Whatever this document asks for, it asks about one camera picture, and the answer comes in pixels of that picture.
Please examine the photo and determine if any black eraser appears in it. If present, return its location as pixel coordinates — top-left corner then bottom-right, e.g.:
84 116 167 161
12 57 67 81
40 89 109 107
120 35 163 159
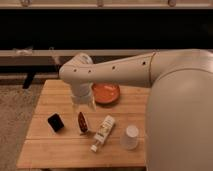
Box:
47 113 64 132

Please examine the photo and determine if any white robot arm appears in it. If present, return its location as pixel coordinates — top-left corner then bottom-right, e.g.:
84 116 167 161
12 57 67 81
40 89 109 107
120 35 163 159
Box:
59 49 213 171

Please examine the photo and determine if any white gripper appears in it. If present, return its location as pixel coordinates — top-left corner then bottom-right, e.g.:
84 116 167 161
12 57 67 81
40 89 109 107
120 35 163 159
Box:
71 83 96 117

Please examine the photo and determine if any small white labelled bottle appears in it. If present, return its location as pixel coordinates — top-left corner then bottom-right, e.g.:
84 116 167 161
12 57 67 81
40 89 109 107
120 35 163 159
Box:
90 115 115 152

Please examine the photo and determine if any orange plate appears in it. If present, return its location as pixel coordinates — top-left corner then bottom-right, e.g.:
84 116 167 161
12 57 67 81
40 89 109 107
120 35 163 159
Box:
92 83 120 104

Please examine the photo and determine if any wooden table board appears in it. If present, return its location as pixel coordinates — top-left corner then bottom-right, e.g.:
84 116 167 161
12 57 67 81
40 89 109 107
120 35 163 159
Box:
17 80 149 169

